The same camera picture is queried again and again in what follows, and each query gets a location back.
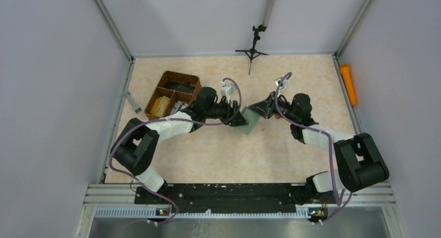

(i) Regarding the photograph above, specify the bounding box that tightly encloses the green leather card holder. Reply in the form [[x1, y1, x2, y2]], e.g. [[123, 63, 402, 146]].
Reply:
[[234, 107, 261, 135]]

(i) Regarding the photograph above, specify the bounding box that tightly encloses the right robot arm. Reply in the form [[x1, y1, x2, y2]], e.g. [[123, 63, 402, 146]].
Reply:
[[248, 92, 390, 196]]

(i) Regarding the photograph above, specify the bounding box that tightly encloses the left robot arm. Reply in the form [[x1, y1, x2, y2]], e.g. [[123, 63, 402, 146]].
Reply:
[[109, 84, 248, 192]]

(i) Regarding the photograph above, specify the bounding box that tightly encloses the brown woven divided basket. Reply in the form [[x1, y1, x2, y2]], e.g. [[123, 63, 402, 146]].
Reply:
[[144, 71, 202, 120]]

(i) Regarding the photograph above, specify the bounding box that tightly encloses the black mini tripod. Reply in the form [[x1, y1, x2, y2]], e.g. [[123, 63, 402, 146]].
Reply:
[[235, 24, 268, 75]]

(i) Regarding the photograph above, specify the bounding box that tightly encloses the yellow item in basket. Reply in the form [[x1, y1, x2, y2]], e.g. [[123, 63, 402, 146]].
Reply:
[[150, 96, 170, 117]]

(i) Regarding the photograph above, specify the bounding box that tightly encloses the grey small tool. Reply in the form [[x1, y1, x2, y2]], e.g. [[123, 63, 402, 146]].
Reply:
[[123, 91, 141, 113]]

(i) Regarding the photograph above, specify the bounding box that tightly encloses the grey pole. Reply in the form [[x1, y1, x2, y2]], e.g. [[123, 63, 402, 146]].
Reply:
[[261, 0, 275, 29]]

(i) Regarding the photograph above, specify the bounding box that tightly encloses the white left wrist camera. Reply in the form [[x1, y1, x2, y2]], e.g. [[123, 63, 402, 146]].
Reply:
[[221, 83, 237, 98]]

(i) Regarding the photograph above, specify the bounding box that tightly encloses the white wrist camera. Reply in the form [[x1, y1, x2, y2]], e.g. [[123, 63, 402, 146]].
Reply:
[[275, 77, 289, 92], [221, 83, 237, 98]]

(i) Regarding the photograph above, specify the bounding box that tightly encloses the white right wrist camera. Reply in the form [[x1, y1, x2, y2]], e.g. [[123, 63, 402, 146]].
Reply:
[[275, 77, 289, 92]]

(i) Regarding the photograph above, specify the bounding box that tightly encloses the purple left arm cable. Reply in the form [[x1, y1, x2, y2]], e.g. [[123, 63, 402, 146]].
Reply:
[[109, 77, 243, 226]]

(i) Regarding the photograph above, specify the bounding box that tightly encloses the orange cylindrical handle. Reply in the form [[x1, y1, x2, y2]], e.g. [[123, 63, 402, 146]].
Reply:
[[340, 63, 357, 106]]

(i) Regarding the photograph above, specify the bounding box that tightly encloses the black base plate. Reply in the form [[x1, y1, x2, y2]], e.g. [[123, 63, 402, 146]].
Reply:
[[134, 183, 335, 214]]

